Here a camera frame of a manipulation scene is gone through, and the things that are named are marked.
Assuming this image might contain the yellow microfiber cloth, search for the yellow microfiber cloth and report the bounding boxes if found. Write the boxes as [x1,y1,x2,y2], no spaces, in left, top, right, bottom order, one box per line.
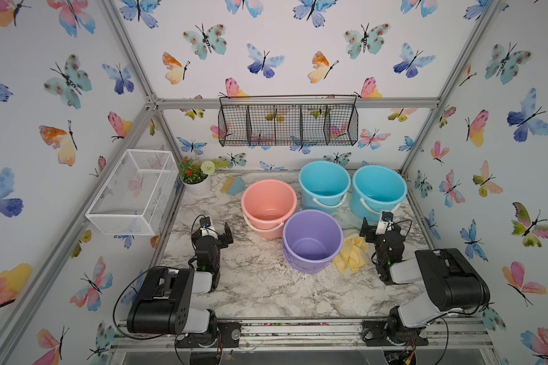
[332,234,371,274]

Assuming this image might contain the teal plastic bucket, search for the teal plastic bucket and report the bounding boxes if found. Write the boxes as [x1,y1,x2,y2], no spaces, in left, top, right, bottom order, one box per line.
[350,165,408,222]
[298,161,351,214]

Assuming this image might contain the pink plastic bucket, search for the pink plastic bucket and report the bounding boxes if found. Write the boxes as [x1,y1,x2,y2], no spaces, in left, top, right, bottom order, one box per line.
[241,179,298,240]

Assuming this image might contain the purple plastic bucket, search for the purple plastic bucket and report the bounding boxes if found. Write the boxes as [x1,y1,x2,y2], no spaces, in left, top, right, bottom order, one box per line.
[283,209,344,274]

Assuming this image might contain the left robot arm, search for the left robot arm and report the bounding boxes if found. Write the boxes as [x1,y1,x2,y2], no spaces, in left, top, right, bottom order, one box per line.
[114,217,234,348]

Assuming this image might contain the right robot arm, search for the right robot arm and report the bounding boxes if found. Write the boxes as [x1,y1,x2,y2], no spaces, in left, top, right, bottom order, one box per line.
[359,219,490,347]

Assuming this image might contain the teal hand brush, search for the teal hand brush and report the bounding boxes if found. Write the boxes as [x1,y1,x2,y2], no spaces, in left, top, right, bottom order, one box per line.
[220,176,246,196]

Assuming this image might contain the potted flower plant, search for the potted flower plant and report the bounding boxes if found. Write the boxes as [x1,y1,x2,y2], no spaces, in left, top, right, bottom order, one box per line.
[178,158,217,199]

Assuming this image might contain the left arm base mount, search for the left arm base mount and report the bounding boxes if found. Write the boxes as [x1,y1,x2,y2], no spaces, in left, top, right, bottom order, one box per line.
[175,321,241,349]

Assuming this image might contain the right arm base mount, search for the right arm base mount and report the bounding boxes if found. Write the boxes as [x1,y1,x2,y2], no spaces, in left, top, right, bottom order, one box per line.
[362,318,429,347]

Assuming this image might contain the white wire mesh basket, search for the white wire mesh basket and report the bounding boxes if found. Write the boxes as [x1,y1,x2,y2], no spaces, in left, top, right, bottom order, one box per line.
[85,149,178,236]

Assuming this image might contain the aluminium front rail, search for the aluminium front rail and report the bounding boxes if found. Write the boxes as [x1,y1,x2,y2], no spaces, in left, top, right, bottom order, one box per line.
[111,317,494,353]

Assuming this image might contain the black wire wall basket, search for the black wire wall basket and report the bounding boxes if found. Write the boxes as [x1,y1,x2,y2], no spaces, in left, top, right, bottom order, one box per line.
[214,94,359,148]

